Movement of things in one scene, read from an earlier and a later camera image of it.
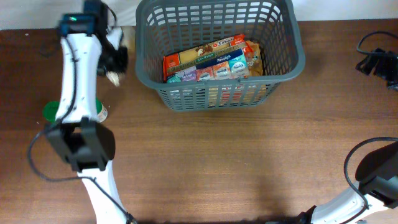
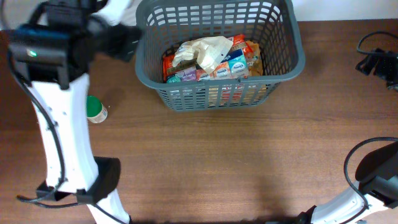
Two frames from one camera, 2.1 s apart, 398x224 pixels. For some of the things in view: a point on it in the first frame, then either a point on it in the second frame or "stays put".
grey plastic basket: x=274 y=26 stays put
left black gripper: x=122 y=66 to x=126 y=44
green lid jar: x=101 y=110 stays put
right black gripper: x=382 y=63 stays put
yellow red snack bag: x=255 y=63 stays put
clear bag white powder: x=114 y=37 to x=209 y=51
